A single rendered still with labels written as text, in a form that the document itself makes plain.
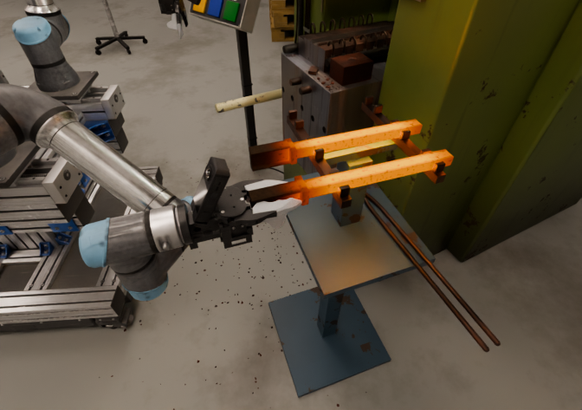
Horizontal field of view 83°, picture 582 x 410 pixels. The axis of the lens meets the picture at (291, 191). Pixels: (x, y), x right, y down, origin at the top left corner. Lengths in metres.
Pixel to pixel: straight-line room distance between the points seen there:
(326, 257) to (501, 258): 1.34
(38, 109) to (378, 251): 0.79
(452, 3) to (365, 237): 0.62
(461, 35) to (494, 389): 1.29
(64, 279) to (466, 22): 1.68
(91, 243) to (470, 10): 0.93
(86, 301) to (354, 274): 1.10
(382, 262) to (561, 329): 1.22
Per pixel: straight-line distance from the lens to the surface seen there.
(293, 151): 0.67
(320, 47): 1.26
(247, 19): 1.59
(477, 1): 0.97
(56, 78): 1.61
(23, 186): 1.26
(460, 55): 1.01
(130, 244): 0.59
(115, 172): 0.74
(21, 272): 1.84
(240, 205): 0.57
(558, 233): 2.35
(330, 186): 0.61
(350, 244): 0.87
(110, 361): 1.68
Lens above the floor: 1.43
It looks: 44 degrees down
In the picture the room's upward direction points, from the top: straight up
